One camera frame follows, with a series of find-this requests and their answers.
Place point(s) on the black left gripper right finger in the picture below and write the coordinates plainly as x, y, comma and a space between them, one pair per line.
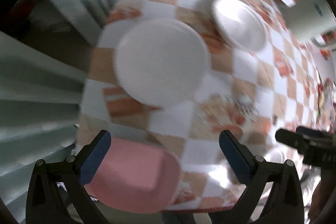
284, 203

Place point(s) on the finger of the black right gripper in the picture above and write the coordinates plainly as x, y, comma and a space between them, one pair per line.
313, 133
292, 139

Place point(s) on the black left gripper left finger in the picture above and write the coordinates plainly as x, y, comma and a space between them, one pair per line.
44, 202

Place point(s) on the pink rectangular plate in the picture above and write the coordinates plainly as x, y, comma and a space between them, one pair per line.
136, 177

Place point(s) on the white round plate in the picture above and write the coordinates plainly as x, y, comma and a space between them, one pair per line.
161, 62

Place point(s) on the checkered printed tablecloth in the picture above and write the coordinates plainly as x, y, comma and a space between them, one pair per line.
252, 94

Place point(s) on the pale green curtain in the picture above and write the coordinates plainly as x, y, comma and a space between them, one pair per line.
40, 90

